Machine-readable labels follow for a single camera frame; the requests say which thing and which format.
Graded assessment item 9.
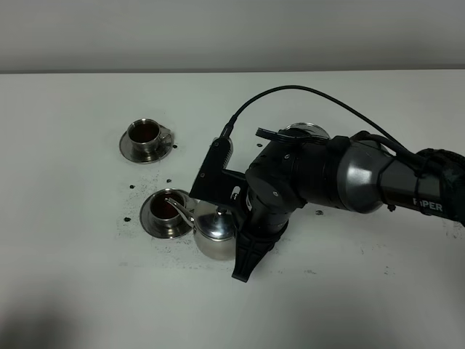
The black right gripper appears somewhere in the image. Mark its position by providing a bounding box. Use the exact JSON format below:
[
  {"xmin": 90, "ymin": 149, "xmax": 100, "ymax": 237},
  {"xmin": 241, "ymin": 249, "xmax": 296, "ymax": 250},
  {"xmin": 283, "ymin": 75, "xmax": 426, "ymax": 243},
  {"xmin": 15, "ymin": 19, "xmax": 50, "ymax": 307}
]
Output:
[{"xmin": 232, "ymin": 140, "xmax": 329, "ymax": 283}]

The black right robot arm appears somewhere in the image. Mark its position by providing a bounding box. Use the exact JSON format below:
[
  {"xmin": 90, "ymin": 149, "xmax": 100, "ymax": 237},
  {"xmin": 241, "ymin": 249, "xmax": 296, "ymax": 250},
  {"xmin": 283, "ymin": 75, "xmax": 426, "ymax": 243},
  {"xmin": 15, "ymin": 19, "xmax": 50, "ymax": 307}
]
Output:
[{"xmin": 232, "ymin": 132, "xmax": 464, "ymax": 282}]

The near stainless steel saucer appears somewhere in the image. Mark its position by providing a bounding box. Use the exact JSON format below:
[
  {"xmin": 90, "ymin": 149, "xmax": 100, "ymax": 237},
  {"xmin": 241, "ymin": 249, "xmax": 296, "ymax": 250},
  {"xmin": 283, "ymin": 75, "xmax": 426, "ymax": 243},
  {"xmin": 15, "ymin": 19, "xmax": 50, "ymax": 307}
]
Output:
[{"xmin": 139, "ymin": 189, "xmax": 197, "ymax": 239}]

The near stainless steel teacup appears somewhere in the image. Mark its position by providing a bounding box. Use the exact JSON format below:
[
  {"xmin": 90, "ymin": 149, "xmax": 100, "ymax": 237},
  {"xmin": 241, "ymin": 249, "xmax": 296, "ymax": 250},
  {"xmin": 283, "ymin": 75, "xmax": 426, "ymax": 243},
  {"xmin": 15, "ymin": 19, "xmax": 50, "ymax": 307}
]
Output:
[{"xmin": 149, "ymin": 188, "xmax": 187, "ymax": 228}]

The stainless steel teacup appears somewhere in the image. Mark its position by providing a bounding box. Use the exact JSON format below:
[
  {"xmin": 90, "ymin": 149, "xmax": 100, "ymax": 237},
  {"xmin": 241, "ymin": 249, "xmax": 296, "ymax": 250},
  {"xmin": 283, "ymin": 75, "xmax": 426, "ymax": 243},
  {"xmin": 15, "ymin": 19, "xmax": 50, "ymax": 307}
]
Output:
[
  {"xmin": 127, "ymin": 119, "xmax": 171, "ymax": 153},
  {"xmin": 149, "ymin": 188, "xmax": 187, "ymax": 228}
]

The stainless steel teapot saucer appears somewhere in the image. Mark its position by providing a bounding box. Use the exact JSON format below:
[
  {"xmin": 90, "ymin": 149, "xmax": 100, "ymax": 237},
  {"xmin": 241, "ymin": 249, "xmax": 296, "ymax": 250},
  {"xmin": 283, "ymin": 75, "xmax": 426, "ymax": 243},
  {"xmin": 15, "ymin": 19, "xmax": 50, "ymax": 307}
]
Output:
[{"xmin": 286, "ymin": 122, "xmax": 331, "ymax": 139}]

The far stainless steel teacup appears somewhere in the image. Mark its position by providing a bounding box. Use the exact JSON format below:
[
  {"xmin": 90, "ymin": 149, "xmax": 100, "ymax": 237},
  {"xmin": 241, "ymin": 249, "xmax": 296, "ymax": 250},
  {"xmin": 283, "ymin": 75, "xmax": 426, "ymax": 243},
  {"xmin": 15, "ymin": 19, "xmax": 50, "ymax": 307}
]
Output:
[{"xmin": 127, "ymin": 119, "xmax": 171, "ymax": 153}]

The far stainless steel saucer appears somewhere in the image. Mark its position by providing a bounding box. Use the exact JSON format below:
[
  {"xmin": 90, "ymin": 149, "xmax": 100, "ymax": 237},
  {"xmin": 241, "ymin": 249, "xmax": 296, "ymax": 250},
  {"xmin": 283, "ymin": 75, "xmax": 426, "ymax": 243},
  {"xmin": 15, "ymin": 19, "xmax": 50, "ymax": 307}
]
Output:
[{"xmin": 119, "ymin": 127, "xmax": 174, "ymax": 164}]

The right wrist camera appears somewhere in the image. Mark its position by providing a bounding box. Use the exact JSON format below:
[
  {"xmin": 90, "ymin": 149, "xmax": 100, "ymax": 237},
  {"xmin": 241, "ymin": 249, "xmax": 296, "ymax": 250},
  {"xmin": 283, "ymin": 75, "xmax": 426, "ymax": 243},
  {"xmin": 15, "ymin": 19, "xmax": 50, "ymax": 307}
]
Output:
[{"xmin": 190, "ymin": 137, "xmax": 247, "ymax": 211}]

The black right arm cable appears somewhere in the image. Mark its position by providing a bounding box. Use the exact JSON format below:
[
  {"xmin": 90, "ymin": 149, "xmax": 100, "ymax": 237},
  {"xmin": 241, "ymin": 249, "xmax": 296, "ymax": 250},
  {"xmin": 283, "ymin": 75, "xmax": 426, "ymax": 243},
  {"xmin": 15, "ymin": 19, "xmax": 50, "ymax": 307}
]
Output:
[{"xmin": 221, "ymin": 85, "xmax": 465, "ymax": 175}]

